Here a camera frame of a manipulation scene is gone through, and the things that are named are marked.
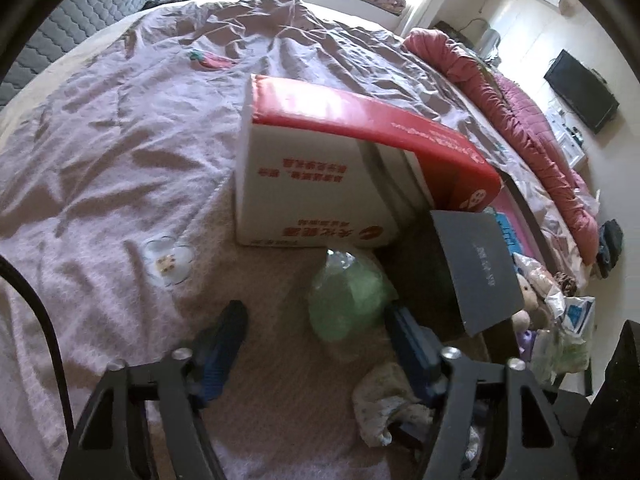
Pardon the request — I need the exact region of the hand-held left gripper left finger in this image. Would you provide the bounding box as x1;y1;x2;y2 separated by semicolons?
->
59;300;249;480

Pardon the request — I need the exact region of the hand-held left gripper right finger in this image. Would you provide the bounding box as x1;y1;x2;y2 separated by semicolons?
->
384;305;578;480

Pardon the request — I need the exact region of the white floral cloth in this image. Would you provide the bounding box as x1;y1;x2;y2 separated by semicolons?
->
352;362;436;448

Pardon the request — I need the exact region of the white green wipes pack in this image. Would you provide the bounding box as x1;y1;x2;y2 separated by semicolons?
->
530;327;591;373

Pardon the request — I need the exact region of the leopard print scrunchie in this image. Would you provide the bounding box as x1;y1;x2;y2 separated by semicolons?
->
552;271;578;296

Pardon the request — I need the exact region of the dark tray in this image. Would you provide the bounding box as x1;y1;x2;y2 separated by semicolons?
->
492;175;556;271

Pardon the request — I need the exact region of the dark grey box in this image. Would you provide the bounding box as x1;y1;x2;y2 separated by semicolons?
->
380;210;526;338

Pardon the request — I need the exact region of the dark blue bag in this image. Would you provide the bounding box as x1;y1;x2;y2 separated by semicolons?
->
597;220;625;278

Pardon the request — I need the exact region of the red and white cardboard box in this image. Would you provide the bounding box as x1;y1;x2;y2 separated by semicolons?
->
235;74;503;251

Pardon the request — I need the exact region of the clear plastic bag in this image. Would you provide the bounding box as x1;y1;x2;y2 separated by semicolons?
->
580;190;601;221

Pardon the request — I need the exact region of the lilac printed blanket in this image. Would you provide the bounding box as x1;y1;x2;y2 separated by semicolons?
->
0;0;586;480

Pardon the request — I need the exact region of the pink quilt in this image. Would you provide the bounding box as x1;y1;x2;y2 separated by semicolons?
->
402;27;601;266

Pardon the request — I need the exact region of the white drawer cabinet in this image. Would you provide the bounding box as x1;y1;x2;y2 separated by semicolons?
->
545;100;588;168

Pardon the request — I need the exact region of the black television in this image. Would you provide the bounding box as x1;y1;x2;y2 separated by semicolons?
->
543;49;620;135

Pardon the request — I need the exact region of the cluttered side table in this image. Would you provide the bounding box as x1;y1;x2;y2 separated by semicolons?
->
432;20;481;53

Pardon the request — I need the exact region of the standing fan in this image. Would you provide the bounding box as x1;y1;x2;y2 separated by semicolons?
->
470;17;503;58

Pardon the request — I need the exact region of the cream curtain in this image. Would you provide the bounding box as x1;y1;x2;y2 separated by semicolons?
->
400;0;451;41

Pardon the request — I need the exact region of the grey quilted headboard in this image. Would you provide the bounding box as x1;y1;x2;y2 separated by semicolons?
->
0;0;178;108

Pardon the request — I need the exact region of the black cable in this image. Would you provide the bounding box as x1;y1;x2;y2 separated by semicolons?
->
0;255;76;431

